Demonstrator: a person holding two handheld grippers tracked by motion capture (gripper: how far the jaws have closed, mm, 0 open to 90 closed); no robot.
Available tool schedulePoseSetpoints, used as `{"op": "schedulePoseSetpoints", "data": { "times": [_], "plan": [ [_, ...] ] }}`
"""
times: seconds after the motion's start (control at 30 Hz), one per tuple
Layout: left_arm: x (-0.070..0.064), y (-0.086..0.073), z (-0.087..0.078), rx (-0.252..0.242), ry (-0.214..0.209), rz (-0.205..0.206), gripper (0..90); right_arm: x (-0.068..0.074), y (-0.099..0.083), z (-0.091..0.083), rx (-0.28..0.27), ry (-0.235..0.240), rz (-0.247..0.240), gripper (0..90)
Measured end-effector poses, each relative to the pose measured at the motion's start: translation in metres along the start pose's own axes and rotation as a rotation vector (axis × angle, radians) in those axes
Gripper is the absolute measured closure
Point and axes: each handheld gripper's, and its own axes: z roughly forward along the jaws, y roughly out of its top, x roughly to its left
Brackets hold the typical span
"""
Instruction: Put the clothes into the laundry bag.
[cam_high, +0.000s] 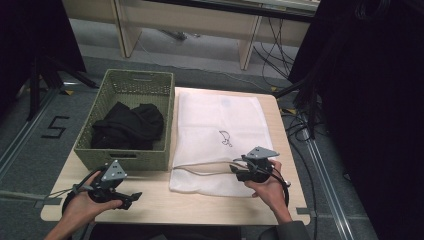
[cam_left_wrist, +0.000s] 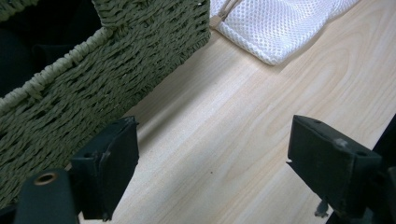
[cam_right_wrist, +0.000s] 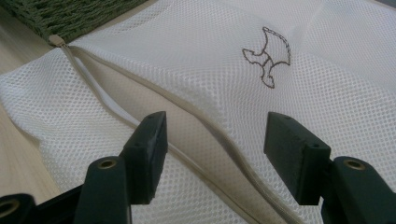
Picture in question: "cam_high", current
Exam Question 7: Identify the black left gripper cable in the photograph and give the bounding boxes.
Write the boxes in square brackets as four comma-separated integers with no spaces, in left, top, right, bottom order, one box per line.
[43,168,104,218]

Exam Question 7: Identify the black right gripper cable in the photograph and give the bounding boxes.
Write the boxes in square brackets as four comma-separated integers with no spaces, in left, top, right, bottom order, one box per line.
[263,164,292,208]

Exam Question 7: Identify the black floor cables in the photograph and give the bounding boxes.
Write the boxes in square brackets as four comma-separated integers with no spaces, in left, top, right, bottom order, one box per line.
[252,16,298,88]

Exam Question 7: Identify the person's left hand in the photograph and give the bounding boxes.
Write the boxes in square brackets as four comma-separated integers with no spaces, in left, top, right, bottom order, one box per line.
[61,170,124,232]

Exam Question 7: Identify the black tripod stand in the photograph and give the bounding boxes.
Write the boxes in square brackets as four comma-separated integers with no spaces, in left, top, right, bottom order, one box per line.
[26,54,99,122]

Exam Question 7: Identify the person's dark clothing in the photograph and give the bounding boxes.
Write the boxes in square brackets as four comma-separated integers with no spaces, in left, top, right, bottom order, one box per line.
[88,223,243,240]

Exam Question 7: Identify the metal floor rail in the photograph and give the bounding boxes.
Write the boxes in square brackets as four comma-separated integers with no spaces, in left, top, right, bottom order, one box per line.
[299,128,355,240]
[0,87,62,181]

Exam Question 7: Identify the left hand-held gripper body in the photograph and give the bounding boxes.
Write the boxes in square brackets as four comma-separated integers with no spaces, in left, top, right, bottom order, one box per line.
[88,159,134,204]

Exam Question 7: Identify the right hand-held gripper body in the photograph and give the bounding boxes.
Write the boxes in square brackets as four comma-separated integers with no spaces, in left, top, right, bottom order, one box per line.
[233,145,281,184]

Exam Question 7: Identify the white mesh laundry bag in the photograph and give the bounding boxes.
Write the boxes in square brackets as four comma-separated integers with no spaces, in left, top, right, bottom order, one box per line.
[168,91,275,198]

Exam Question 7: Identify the grey tape strip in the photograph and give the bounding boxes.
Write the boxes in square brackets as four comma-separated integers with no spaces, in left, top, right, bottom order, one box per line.
[0,189,63,209]

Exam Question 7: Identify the person's right hand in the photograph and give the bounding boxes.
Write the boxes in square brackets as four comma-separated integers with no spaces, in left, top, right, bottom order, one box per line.
[244,159,292,216]

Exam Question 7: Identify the black cloth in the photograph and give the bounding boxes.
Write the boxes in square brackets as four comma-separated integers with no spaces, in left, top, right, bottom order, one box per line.
[90,101,165,151]

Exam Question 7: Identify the green woven basket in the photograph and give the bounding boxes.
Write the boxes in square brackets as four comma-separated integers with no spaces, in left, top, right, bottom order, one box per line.
[73,68,176,172]

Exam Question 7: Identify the white drawstring cord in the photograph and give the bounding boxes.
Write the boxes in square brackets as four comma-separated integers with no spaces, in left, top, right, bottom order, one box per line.
[172,160,239,177]

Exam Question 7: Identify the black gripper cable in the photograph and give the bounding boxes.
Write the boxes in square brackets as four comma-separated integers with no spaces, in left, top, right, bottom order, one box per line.
[43,168,104,218]
[263,164,292,208]

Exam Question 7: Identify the black curtain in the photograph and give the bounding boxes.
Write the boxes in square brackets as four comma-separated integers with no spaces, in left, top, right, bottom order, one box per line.
[288,0,424,240]
[0,0,87,116]

